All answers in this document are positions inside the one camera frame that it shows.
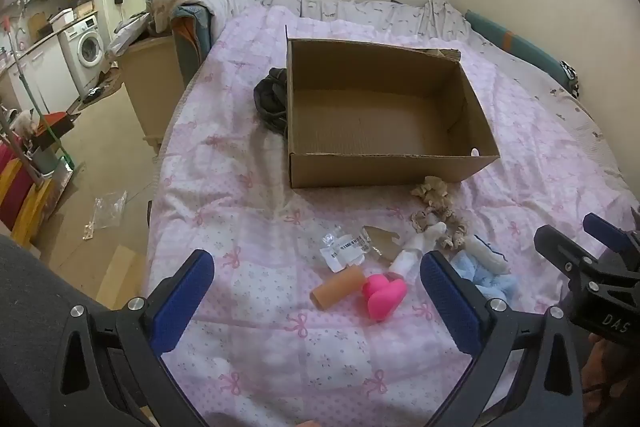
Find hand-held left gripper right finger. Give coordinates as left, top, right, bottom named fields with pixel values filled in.
left=420, top=251, right=586, bottom=427

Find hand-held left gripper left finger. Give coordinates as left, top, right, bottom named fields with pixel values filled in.
left=59, top=249, right=216, bottom=427

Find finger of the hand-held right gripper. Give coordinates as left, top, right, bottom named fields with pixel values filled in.
left=583, top=212, right=640, bottom=255
left=533, top=226, right=608, bottom=293

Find light blue fuzzy socks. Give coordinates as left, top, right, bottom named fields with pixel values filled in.
left=449, top=251, right=519, bottom=304

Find white sock with navy trim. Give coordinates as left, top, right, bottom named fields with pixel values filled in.
left=462, top=234, right=511, bottom=276

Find pink rubber toy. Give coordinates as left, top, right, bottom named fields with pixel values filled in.
left=362, top=273, right=407, bottom=322

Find beige scrunchie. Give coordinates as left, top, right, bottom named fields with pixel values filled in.
left=409, top=209, right=442, bottom=236
left=433, top=217, right=474, bottom=252
left=411, top=175, right=454, bottom=214

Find clear brownish plastic wrapper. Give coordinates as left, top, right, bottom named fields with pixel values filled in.
left=362, top=224, right=402, bottom=264

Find clear labelled plastic bag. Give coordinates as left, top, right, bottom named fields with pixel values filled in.
left=318, top=229, right=372, bottom=271

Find brown cardboard box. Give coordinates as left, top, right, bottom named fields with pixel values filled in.
left=285, top=24, right=502, bottom=190

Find person's right hand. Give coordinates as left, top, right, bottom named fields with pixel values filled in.
left=584, top=334, right=640, bottom=427

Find pink bow-print blanket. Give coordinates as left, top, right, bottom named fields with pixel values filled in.
left=140, top=4, right=640, bottom=427

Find small black white object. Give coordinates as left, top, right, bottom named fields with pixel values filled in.
left=560, top=60, right=581, bottom=98

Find yellow red plastic stool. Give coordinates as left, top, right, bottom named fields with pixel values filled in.
left=0, top=144, right=53, bottom=249

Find teal bolster with orange band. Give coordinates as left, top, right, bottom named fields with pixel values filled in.
left=464, top=9, right=576, bottom=85

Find beige wooden cabinet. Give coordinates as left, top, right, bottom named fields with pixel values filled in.
left=117, top=34, right=187, bottom=154

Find orange black box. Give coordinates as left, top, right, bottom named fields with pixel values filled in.
left=34, top=110, right=77, bottom=141

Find dark grey cloth bag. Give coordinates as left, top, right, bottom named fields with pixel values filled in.
left=253, top=67, right=290, bottom=136

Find teal orange folded blanket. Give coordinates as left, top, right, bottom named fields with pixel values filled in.
left=170, top=3, right=217, bottom=85

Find white washing machine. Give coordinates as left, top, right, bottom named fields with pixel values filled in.
left=58, top=14, right=109, bottom=91

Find grey clothes pile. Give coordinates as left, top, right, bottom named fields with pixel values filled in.
left=106, top=11, right=154, bottom=58

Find green mop handle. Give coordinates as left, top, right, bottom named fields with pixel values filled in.
left=4, top=19, right=77, bottom=168

